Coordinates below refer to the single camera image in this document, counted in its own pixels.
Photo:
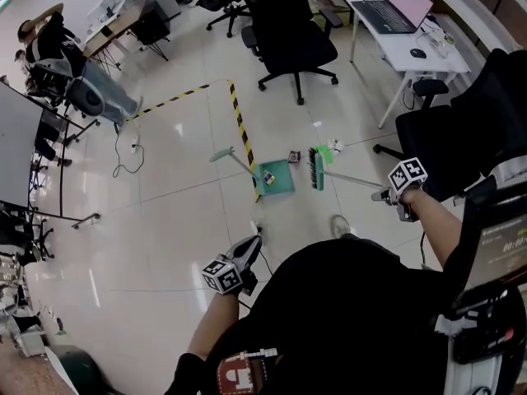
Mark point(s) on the grey board on wheeled stand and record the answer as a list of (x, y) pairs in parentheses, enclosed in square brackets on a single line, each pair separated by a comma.
[(16, 146)]

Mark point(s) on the yellow black hazard tape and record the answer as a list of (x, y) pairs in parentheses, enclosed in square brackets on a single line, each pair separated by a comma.
[(241, 122)]

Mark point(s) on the yellow purple packet trash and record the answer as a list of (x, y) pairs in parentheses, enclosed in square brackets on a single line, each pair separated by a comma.
[(268, 177)]

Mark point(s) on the grey mesh office chair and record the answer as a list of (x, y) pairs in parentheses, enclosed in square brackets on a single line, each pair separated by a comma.
[(82, 93)]

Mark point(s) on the dark screen with timer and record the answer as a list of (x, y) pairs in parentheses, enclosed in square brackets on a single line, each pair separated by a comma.
[(504, 245)]

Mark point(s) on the white desk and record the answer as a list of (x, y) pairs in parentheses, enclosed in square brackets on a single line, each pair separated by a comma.
[(416, 62)]

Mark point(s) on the dark green bin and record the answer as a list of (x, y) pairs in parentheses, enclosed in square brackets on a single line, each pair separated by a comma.
[(80, 370)]

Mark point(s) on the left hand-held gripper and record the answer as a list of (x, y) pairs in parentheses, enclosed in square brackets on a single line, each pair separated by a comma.
[(222, 278)]

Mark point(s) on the red tag with white lock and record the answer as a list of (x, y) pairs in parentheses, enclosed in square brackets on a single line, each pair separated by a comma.
[(239, 375)]

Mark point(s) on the black computer mouse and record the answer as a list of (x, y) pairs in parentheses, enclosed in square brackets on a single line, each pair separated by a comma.
[(418, 53)]

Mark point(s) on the person's left forearm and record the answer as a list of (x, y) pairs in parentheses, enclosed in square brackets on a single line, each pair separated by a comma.
[(214, 327)]

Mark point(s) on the glossy white tiled floor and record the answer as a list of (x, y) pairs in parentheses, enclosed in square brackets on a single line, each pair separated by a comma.
[(164, 220)]

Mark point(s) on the black box under desk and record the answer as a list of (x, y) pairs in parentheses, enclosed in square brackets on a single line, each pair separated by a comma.
[(150, 21)]

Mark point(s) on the white paper trash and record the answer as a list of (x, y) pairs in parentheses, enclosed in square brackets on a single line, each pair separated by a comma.
[(335, 145)]

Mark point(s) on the person's black clothing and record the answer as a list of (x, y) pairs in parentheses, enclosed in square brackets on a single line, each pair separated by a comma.
[(337, 319)]

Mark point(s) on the person's grey shoe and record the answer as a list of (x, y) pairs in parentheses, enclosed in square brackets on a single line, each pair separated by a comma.
[(340, 225)]

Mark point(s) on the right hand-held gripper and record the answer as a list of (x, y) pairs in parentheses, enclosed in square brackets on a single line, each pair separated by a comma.
[(407, 174)]

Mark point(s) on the black laptop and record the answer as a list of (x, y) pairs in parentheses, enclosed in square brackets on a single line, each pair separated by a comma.
[(395, 10)]

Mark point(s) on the green paper trash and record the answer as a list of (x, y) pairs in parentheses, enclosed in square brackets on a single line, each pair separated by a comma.
[(324, 154)]

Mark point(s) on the clear items on desk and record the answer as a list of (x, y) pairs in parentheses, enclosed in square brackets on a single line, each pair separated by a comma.
[(440, 41)]

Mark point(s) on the wooden desk with black legs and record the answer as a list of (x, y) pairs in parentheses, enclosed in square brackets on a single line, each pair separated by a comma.
[(111, 33)]

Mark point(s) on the person's right forearm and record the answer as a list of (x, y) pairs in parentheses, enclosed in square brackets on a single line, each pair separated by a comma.
[(432, 224)]

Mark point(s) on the teal plastic dustpan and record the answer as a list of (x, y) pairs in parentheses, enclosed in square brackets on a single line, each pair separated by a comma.
[(280, 179)]

